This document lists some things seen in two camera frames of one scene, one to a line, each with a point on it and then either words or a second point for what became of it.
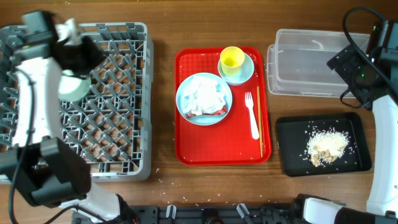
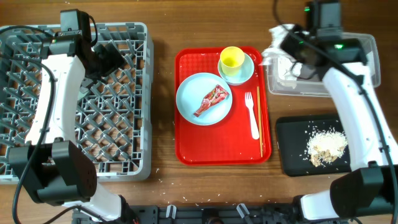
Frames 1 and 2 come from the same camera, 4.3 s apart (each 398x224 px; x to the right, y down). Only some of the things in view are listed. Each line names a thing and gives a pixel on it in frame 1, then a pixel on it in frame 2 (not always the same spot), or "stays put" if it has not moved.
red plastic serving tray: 244,137 stays put
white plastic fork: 249,103 stays put
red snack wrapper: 222,111 → 217,94
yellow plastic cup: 231,59 stays put
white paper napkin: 204,94 → 288,67
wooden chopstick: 260,121 stays put
